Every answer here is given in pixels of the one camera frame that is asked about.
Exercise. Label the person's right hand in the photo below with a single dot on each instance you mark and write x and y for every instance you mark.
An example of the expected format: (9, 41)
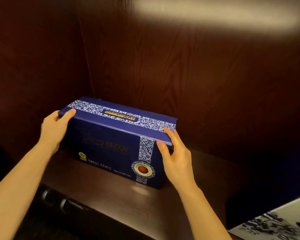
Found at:
(177, 164)

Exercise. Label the person's left hand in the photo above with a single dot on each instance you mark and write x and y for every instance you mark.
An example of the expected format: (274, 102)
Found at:
(53, 131)

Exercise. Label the white tea gift box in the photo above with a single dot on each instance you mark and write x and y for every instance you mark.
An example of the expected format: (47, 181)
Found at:
(272, 222)

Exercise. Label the blue patterned box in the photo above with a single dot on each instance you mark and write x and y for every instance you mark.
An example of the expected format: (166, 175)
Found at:
(115, 147)

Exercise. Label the person's left forearm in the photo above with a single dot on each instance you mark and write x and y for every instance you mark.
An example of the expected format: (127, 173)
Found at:
(17, 187)

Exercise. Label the dark wooden cabinet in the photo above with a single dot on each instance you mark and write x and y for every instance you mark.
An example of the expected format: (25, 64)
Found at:
(190, 72)

